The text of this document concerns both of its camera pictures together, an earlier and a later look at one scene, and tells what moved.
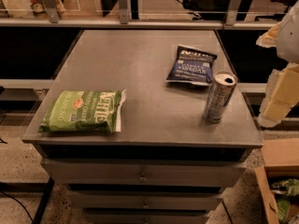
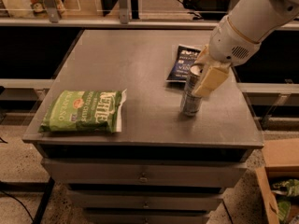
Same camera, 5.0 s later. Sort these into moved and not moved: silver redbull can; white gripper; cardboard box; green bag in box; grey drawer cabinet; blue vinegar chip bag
Moved: silver redbull can; white gripper
Not moved: blue vinegar chip bag; cardboard box; green bag in box; grey drawer cabinet
